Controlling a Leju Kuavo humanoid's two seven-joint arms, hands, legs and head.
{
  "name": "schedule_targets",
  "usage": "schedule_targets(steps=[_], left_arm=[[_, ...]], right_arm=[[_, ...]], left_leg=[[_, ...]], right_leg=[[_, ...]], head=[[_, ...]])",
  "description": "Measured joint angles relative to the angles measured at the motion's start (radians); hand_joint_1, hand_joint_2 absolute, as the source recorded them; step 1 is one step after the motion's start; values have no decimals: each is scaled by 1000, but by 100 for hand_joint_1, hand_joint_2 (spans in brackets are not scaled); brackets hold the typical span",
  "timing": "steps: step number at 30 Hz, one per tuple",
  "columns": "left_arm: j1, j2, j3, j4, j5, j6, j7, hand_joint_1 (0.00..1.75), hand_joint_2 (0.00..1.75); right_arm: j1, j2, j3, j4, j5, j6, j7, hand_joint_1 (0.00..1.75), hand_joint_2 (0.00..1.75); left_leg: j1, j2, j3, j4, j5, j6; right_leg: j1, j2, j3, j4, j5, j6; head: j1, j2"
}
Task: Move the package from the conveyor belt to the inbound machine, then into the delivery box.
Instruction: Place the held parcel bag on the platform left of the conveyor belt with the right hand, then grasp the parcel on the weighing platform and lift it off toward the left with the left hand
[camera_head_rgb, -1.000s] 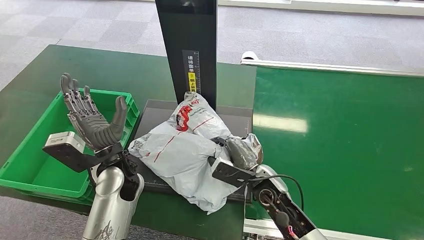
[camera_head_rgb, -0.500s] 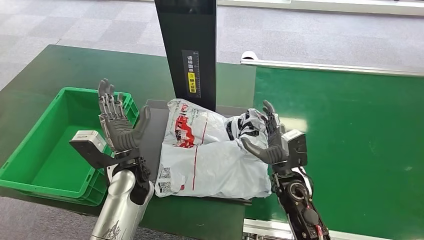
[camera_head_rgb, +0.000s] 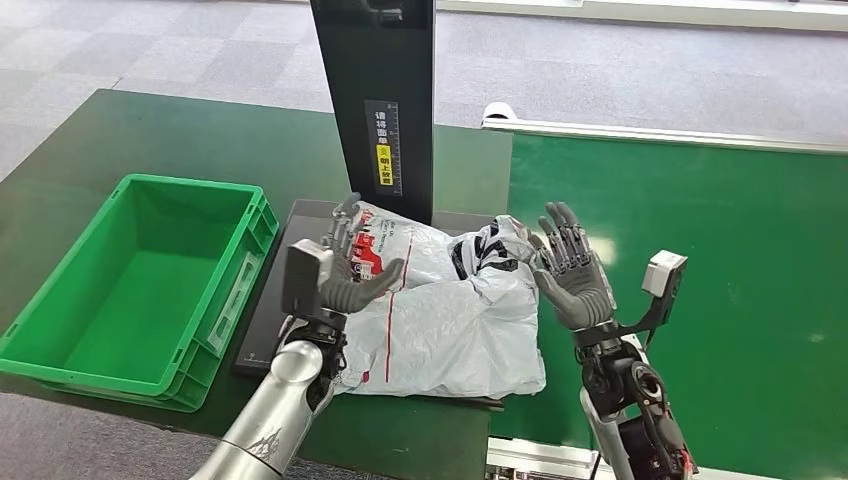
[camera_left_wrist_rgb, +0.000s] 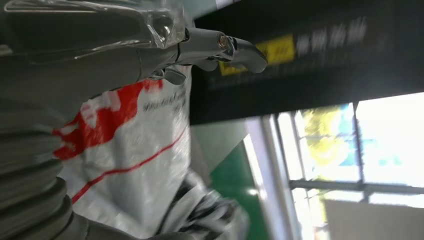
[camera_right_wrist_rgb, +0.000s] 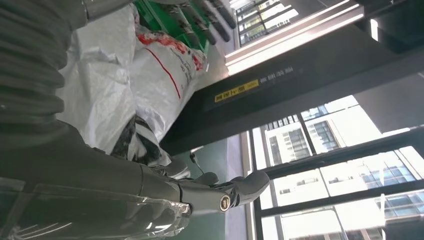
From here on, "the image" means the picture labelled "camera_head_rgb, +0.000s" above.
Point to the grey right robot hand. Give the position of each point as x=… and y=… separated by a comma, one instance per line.
x=580, y=288

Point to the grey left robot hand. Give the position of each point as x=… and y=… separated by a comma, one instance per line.
x=344, y=295

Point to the white plastic mailer package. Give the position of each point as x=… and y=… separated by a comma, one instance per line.
x=457, y=324

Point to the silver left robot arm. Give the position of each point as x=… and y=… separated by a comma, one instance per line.
x=278, y=411

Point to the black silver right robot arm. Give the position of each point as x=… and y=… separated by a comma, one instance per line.
x=629, y=404

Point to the green conveyor belt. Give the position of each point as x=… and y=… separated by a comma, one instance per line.
x=748, y=218

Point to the clear crate label holder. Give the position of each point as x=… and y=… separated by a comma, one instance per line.
x=233, y=301

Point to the black yellow column label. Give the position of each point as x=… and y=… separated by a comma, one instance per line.
x=384, y=159

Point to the green plastic crate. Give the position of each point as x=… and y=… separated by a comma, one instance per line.
x=139, y=291

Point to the black scanner column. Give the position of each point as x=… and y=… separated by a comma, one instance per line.
x=374, y=60

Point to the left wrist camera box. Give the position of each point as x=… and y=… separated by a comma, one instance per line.
x=303, y=278

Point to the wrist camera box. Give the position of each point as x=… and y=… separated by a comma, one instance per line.
x=303, y=278
x=664, y=275

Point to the black scanner base plate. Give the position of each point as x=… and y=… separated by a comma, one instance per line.
x=265, y=318

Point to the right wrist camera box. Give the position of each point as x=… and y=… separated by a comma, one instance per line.
x=664, y=275

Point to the long silver conveyor rail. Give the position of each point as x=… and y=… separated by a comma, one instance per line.
x=662, y=132

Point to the short silver conveyor rail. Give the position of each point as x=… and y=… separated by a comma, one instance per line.
x=536, y=460

